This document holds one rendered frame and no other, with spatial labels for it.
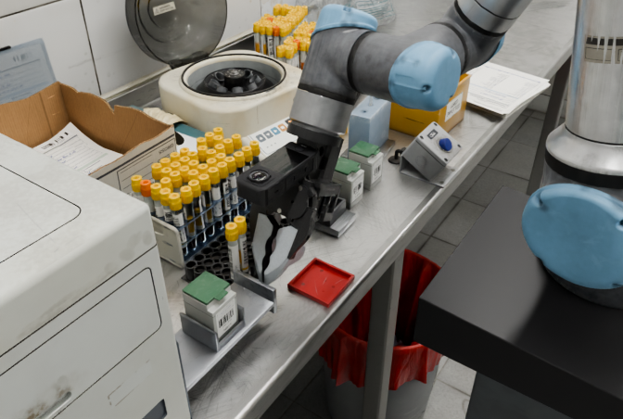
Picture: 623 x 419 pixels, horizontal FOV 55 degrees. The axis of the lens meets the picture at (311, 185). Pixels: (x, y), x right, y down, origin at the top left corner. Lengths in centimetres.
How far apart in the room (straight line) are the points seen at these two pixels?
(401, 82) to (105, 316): 38
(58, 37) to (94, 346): 77
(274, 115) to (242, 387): 54
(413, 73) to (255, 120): 47
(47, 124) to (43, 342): 69
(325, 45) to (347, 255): 32
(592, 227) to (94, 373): 45
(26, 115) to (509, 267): 80
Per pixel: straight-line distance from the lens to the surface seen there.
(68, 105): 114
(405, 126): 119
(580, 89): 57
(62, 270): 47
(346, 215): 94
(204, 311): 69
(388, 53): 68
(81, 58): 124
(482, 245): 82
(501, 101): 135
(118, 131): 105
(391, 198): 101
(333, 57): 72
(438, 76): 66
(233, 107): 105
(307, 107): 73
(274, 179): 69
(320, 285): 84
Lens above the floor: 146
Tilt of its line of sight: 34 degrees down
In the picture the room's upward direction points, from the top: straight up
